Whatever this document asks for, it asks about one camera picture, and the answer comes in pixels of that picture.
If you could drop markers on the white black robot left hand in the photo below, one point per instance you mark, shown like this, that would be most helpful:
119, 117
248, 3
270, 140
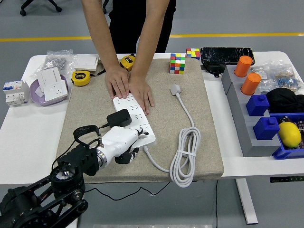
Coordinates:
116, 140

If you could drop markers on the person's left hand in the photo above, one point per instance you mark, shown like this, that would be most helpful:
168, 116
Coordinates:
142, 92

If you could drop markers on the person's right hand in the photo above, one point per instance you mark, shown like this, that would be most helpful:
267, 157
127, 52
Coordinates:
117, 81

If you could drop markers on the white power strip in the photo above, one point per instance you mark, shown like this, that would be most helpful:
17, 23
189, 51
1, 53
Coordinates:
123, 103

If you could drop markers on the black plug adapter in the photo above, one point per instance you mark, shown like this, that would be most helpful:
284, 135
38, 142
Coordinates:
118, 118

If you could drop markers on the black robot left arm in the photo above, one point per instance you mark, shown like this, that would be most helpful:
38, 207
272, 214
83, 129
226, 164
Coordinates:
78, 159

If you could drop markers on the person's left forearm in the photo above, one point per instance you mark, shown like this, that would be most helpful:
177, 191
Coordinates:
148, 35

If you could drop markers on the person's right forearm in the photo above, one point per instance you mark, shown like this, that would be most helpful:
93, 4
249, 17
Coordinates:
101, 35

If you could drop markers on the grey-brown fabric mat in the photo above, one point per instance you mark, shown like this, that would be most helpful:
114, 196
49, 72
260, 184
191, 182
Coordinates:
164, 114

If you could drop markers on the large colourful puzzle cube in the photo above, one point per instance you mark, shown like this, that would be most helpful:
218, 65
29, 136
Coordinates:
177, 63

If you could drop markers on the person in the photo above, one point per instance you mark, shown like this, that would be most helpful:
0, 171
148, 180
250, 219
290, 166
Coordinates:
128, 23

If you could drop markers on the white socket panel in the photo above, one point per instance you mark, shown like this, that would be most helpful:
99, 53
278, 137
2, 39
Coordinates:
55, 90

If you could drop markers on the small colourful puzzle cube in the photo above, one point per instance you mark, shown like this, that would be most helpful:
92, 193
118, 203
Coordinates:
192, 53

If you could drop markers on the clear bag metal screws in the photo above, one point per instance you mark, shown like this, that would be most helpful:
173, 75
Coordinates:
55, 61

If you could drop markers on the purple plate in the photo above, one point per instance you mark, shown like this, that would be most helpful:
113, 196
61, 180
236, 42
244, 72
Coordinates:
47, 102

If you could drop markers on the black office chair base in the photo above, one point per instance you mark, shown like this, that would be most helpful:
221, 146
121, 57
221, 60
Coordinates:
40, 6
104, 9

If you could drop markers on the small black device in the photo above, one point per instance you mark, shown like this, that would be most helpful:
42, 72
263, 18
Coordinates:
213, 69

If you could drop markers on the small white paper piece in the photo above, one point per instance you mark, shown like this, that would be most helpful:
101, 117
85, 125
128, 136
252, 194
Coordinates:
39, 92

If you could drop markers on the black wrapped tray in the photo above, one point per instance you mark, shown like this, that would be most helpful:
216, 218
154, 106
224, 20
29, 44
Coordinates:
226, 55

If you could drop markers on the white table leg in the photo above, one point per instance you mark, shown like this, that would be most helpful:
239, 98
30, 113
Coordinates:
77, 224
247, 202

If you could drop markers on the grey block holder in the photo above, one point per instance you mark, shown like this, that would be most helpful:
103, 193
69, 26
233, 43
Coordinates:
240, 114

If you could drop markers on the white blue circuit breaker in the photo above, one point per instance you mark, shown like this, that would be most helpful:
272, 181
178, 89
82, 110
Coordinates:
14, 92

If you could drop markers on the orange cylinder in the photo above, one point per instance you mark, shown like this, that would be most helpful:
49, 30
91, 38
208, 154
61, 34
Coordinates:
243, 66
251, 83

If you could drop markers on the blue block with knob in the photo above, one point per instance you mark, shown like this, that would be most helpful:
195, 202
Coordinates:
266, 128
257, 105

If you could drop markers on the clear bag small parts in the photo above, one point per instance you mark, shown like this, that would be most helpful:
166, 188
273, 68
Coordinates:
266, 76

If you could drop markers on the black cloth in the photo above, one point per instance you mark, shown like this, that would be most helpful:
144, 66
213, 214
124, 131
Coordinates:
283, 101

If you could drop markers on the clear bag blue resistors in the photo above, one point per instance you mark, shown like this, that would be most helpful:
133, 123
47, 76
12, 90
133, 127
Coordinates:
288, 81

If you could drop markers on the yellow lemon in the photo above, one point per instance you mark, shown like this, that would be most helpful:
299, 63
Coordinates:
289, 135

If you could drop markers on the blue plastic bin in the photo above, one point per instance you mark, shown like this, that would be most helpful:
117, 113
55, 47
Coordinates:
285, 154

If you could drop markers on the black desk control panel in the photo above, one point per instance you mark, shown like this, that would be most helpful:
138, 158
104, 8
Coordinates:
285, 179

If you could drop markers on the white wall switch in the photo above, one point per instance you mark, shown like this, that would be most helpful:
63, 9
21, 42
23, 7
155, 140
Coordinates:
86, 61

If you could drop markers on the white switch panel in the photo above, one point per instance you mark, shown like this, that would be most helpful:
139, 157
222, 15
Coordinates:
48, 76

